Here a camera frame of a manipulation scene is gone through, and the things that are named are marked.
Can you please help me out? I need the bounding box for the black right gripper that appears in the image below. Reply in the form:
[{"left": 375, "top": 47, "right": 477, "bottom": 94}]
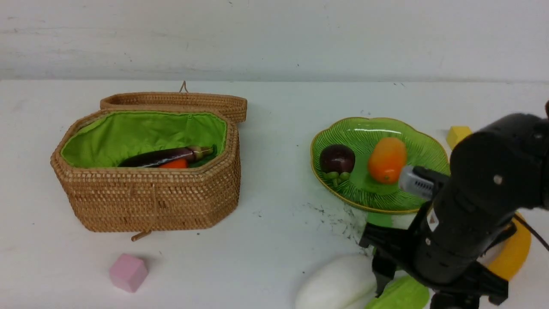
[{"left": 359, "top": 167, "right": 516, "bottom": 309}]

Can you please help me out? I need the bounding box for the yellow banana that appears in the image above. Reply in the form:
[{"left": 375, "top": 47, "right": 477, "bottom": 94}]
[{"left": 487, "top": 212, "right": 532, "bottom": 281}]

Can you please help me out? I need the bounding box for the light green cucumber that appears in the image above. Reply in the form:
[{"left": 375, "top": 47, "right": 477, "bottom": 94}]
[{"left": 365, "top": 276, "right": 431, "bottom": 309}]

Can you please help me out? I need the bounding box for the pink foam cube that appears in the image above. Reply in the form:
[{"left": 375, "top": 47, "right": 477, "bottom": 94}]
[{"left": 109, "top": 254, "right": 148, "bottom": 293}]

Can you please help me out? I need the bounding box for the white eggplant with leaves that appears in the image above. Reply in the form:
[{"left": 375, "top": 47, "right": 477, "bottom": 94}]
[{"left": 294, "top": 254, "right": 377, "bottom": 309}]

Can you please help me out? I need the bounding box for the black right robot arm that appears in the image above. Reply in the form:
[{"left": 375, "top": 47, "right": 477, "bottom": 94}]
[{"left": 359, "top": 113, "right": 549, "bottom": 309}]

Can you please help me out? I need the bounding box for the green foam cube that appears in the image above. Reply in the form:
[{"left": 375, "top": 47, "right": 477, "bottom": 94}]
[{"left": 365, "top": 212, "right": 393, "bottom": 227}]

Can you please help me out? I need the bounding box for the dark purple mangosteen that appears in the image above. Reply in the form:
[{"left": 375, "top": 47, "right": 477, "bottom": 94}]
[{"left": 320, "top": 144, "right": 356, "bottom": 187}]

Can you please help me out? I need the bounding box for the orange mango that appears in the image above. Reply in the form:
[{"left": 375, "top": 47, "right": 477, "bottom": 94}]
[{"left": 368, "top": 137, "right": 407, "bottom": 185}]

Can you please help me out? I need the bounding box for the red pepper in basket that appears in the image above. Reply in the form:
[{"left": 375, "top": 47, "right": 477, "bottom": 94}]
[{"left": 159, "top": 158, "right": 189, "bottom": 170}]

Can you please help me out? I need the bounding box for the purple eggplant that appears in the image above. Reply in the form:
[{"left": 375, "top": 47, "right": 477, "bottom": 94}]
[{"left": 118, "top": 146, "right": 216, "bottom": 168}]

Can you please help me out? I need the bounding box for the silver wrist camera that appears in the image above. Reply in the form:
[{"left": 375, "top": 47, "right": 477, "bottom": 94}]
[{"left": 398, "top": 166, "right": 434, "bottom": 201}]

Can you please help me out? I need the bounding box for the woven wicker basket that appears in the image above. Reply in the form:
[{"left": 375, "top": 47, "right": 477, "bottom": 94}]
[{"left": 51, "top": 85, "right": 247, "bottom": 241}]

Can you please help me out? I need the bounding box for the yellow foam cube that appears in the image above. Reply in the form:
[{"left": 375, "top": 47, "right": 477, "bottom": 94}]
[{"left": 446, "top": 126, "right": 472, "bottom": 150}]

